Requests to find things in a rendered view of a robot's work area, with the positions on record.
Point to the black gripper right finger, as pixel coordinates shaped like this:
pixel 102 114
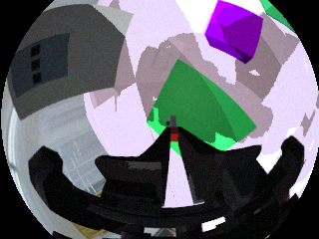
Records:
pixel 203 163

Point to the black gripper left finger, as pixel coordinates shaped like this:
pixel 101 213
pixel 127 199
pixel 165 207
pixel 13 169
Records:
pixel 149 167

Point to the purple block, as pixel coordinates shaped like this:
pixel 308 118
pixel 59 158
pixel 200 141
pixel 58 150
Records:
pixel 234 30

